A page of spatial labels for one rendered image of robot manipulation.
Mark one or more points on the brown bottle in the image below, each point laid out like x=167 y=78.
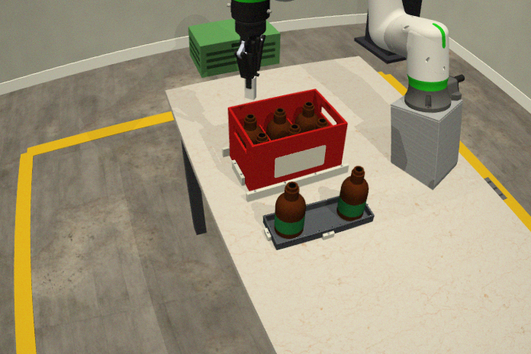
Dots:
x=261 y=138
x=278 y=127
x=251 y=128
x=321 y=122
x=293 y=129
x=353 y=195
x=307 y=118
x=290 y=208

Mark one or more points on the red crate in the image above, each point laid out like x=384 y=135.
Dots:
x=287 y=158

